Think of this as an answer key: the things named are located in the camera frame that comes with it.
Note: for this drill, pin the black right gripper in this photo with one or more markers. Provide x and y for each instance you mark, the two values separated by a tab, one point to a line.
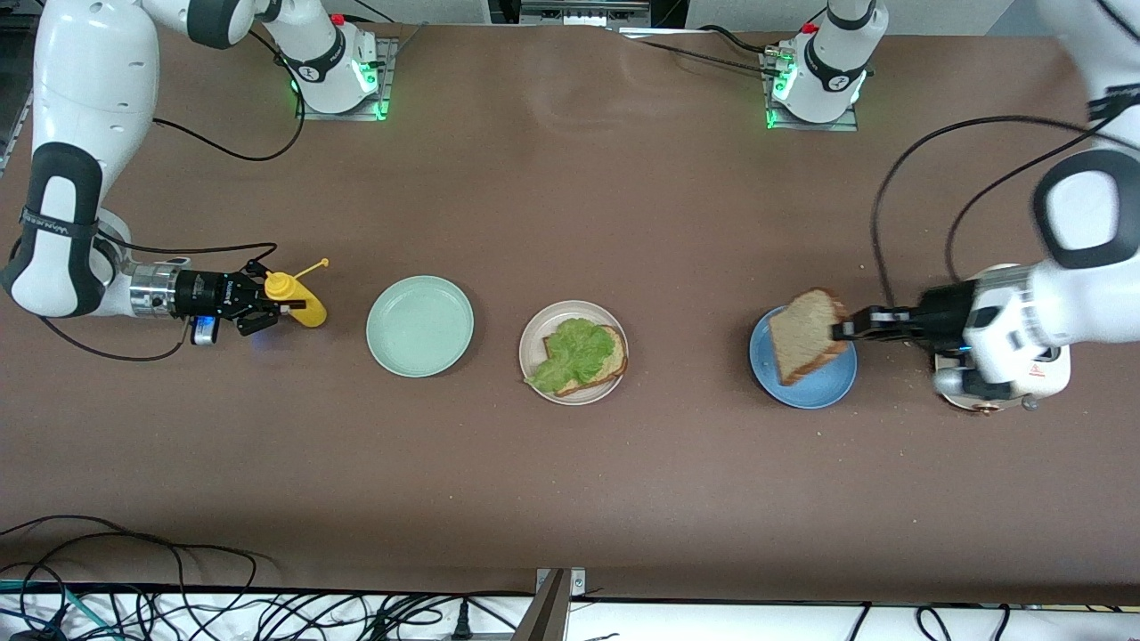
203	291

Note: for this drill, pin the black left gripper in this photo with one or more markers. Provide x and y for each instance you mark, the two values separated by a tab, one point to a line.
942	314

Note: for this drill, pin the yellow mustard squeeze bottle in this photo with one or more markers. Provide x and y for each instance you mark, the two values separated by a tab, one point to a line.
307	307

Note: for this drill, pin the brown toast bread slice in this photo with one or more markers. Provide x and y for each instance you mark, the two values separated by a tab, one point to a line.
618	361
806	334

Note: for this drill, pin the green lettuce leaf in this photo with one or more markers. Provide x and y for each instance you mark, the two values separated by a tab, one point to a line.
570	356

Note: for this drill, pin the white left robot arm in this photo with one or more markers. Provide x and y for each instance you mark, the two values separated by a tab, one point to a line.
1069	267

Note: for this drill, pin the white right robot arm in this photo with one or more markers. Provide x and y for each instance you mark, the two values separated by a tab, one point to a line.
89	107

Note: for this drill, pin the blue plate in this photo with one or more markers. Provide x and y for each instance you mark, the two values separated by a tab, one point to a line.
819	387

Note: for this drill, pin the mint green plate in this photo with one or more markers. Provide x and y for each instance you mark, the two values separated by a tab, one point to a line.
419	325

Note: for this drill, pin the beige plate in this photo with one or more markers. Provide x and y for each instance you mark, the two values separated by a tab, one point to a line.
570	310

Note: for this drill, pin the white toaster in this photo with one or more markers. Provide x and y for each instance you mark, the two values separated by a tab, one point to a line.
1042	374

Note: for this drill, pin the black power plug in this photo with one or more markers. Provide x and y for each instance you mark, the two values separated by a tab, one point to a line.
461	623

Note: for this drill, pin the grey metal equipment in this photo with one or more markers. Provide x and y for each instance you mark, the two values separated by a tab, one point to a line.
588	11

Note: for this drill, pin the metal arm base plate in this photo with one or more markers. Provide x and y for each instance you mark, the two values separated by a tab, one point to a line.
815	126
388	80

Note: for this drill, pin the aluminium frame profile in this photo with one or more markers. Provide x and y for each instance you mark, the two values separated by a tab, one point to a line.
13	125

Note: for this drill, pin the grey metal bracket beam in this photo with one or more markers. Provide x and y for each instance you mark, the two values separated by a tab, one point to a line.
548	614

